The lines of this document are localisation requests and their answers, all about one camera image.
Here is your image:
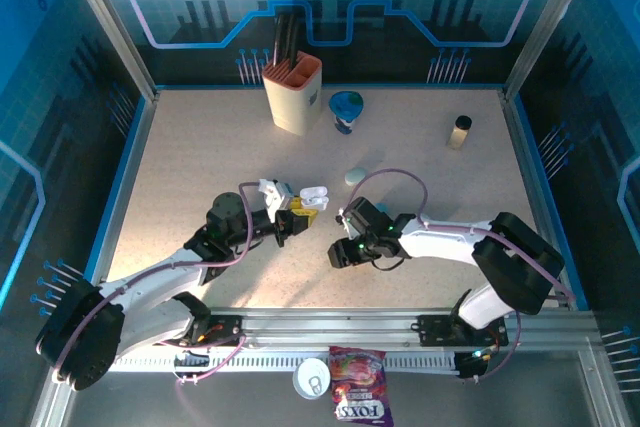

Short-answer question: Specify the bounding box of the white tin can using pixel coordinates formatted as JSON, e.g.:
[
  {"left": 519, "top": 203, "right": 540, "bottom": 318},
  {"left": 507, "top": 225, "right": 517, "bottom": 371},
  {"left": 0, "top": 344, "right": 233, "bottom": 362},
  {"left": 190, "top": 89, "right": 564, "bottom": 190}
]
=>
[{"left": 292, "top": 356, "right": 332, "bottom": 401}]

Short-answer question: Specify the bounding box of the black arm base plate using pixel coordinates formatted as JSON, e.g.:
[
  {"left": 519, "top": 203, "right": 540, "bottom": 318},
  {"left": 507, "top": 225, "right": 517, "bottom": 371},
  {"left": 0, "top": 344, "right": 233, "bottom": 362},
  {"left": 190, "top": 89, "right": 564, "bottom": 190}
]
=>
[
  {"left": 151, "top": 314, "right": 247, "bottom": 348},
  {"left": 417, "top": 314, "right": 510, "bottom": 348}
]

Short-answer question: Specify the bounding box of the small bottle black cap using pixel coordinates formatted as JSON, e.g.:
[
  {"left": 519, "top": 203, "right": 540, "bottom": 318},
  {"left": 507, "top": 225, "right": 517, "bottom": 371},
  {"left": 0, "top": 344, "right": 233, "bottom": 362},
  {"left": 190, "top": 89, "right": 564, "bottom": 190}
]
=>
[{"left": 445, "top": 115, "right": 474, "bottom": 152}]

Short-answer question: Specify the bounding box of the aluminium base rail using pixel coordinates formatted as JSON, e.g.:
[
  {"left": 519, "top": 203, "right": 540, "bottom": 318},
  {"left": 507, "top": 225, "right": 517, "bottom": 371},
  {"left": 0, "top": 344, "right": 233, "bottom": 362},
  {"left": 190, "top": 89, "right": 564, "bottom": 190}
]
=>
[{"left": 57, "top": 307, "right": 604, "bottom": 348}]

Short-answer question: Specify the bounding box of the purple candy bag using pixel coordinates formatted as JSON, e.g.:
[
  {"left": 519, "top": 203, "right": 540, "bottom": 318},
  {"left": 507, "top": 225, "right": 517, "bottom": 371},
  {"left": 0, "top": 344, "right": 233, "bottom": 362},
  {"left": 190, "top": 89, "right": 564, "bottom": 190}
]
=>
[{"left": 327, "top": 345, "right": 395, "bottom": 427}]

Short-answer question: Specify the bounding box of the aluminium side rail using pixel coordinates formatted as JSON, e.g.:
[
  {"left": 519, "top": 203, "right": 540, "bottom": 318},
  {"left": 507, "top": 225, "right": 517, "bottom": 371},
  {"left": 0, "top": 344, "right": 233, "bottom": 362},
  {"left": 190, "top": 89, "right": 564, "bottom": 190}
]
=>
[
  {"left": 82, "top": 90, "right": 161, "bottom": 311},
  {"left": 501, "top": 90, "right": 574, "bottom": 311}
]

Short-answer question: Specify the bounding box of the black electronics box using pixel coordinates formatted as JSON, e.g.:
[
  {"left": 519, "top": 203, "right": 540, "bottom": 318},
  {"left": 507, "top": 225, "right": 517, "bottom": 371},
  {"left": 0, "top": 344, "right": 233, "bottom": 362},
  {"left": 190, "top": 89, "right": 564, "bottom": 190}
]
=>
[{"left": 453, "top": 349, "right": 494, "bottom": 382}]

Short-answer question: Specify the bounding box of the aluminium frame post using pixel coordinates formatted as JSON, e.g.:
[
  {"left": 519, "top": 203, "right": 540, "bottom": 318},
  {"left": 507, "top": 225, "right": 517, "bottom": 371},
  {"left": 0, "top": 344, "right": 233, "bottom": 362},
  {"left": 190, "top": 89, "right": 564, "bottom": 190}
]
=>
[
  {"left": 53, "top": 0, "right": 162, "bottom": 102},
  {"left": 501, "top": 0, "right": 604, "bottom": 101}
]

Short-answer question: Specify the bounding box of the blue globe print cup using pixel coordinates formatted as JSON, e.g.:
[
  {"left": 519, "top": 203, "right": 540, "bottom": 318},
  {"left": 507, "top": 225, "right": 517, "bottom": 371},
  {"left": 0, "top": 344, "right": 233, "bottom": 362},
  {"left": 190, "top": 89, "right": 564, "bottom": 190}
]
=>
[{"left": 328, "top": 90, "right": 365, "bottom": 136}]

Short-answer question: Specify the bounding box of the white earbud case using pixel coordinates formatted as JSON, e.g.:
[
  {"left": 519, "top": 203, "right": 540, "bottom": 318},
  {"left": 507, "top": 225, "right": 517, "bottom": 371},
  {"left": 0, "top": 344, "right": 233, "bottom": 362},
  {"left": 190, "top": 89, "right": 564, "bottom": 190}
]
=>
[{"left": 298, "top": 185, "right": 330, "bottom": 212}]

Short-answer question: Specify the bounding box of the white slotted cable tray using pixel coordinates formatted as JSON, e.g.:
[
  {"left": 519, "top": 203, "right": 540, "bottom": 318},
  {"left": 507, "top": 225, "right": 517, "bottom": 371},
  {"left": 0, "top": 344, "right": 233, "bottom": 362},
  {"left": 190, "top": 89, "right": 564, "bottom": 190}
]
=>
[{"left": 77, "top": 349, "right": 464, "bottom": 374}]

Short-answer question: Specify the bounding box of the beige knife block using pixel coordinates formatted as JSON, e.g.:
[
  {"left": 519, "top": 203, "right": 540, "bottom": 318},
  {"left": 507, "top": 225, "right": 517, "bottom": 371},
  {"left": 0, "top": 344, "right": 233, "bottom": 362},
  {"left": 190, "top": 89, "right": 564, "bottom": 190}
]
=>
[{"left": 261, "top": 51, "right": 324, "bottom": 137}]

